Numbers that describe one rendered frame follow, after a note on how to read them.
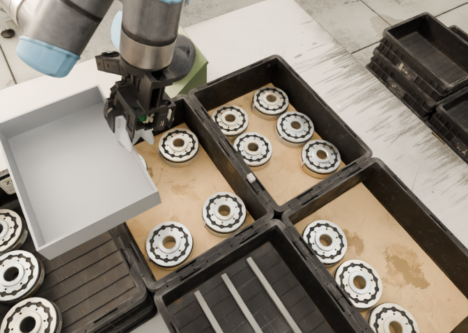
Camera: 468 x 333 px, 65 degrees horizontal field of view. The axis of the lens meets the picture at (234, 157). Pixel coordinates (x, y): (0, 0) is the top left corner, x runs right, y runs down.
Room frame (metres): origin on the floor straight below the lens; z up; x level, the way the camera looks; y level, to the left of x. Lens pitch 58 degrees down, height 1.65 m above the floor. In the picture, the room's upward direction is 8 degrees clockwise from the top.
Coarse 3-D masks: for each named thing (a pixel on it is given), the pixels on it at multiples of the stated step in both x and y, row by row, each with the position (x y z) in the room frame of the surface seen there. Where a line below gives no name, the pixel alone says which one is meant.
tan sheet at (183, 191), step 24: (144, 144) 0.51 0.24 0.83; (168, 168) 0.45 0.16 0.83; (192, 168) 0.46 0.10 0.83; (216, 168) 0.47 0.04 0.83; (168, 192) 0.39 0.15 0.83; (192, 192) 0.39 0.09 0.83; (216, 192) 0.40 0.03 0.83; (144, 216) 0.32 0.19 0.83; (168, 216) 0.32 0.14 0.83; (192, 216) 0.33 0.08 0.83; (144, 240) 0.26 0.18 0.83; (216, 240) 0.28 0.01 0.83
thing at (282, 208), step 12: (264, 60) 0.78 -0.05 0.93; (240, 72) 0.72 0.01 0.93; (204, 84) 0.66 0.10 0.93; (216, 84) 0.67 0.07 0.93; (192, 96) 0.62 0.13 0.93; (312, 96) 0.68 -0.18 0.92; (204, 108) 0.58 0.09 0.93; (324, 108) 0.64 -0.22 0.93; (336, 120) 0.60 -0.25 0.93; (216, 132) 0.51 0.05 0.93; (348, 132) 0.57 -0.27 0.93; (360, 144) 0.54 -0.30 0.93; (240, 156) 0.46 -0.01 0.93; (348, 168) 0.46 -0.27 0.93; (324, 180) 0.42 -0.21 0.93; (264, 192) 0.37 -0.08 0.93; (312, 192) 0.39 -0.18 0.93; (276, 204) 0.35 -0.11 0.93; (288, 204) 0.35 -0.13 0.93
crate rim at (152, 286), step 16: (176, 96) 0.61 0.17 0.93; (208, 128) 0.52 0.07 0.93; (224, 144) 0.48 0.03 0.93; (240, 176) 0.40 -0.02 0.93; (256, 192) 0.37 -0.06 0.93; (256, 224) 0.29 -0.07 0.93; (128, 240) 0.22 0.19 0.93; (224, 240) 0.25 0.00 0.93; (208, 256) 0.21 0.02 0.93; (144, 272) 0.17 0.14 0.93; (176, 272) 0.18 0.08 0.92
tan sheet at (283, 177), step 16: (208, 112) 0.65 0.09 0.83; (256, 128) 0.62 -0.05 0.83; (272, 128) 0.62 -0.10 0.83; (272, 144) 0.57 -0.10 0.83; (272, 160) 0.52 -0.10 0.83; (288, 160) 0.53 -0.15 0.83; (256, 176) 0.46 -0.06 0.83; (272, 176) 0.47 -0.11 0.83; (288, 176) 0.48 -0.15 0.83; (304, 176) 0.48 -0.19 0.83; (272, 192) 0.42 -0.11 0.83; (288, 192) 0.43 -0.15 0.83
